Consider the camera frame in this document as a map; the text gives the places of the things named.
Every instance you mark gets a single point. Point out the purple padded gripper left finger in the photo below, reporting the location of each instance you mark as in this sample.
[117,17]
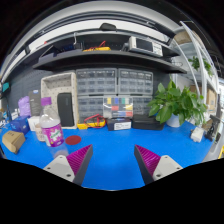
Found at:
[72,167]

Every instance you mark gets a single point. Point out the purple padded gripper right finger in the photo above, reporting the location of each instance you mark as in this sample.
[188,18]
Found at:
[152,166]

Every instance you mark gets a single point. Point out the round dark red coaster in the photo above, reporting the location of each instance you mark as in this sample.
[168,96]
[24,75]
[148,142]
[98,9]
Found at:
[73,140]

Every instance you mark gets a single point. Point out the plastic bottle with purple label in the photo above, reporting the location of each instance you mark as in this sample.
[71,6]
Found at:
[50,124]

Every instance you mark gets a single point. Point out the black flat case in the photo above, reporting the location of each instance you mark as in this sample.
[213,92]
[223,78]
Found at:
[146,123]

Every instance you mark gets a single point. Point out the yellow multimeter with red leads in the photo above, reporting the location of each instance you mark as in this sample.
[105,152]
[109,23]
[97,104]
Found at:
[96,121]

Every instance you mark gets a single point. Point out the black box with white label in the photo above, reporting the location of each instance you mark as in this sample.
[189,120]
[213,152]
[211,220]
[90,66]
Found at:
[115,124]

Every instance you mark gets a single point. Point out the white plug adapter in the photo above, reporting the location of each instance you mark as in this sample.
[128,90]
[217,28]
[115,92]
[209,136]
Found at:
[197,134]

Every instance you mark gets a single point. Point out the small white box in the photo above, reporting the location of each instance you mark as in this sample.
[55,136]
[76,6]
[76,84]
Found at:
[32,121]

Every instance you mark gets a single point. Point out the brown cardboard box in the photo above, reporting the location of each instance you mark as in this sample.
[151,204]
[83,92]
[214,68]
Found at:
[13,141]

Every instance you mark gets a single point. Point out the green potted plant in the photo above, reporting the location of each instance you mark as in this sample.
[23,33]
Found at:
[184,104]

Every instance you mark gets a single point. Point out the blue cube box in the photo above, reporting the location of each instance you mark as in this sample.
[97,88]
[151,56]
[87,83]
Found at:
[20,124]

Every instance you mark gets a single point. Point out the clear box with coloured parts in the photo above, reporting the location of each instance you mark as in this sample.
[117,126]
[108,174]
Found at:
[115,107]

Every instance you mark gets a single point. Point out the purple plastic bag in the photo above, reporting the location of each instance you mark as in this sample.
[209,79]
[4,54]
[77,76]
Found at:
[24,106]

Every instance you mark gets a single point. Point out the grey cardboard package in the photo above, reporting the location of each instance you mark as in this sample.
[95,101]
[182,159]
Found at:
[35,102]

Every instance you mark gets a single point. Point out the grey small-parts drawer cabinet left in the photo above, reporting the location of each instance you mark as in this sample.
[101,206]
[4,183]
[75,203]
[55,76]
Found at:
[92,85]

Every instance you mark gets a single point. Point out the grey small-parts drawer cabinet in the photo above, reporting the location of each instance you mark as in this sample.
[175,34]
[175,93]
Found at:
[139,85]
[92,85]

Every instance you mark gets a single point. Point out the grey small-parts drawer cabinet right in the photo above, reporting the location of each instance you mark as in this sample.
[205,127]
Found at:
[139,85]

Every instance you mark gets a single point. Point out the beige pegboard tray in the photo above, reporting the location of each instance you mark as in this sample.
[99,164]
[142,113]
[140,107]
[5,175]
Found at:
[54,85]

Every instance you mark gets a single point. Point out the white metal rack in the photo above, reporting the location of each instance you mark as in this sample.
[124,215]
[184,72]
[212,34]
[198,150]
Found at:
[196,60]

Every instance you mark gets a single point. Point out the yellow tool on shelf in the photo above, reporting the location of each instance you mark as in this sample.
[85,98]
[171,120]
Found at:
[97,49]

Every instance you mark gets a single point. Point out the white oscilloscope on shelf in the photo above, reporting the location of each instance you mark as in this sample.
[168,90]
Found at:
[145,46]

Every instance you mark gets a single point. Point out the dark grey wall shelf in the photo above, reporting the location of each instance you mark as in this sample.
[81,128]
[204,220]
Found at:
[62,55]

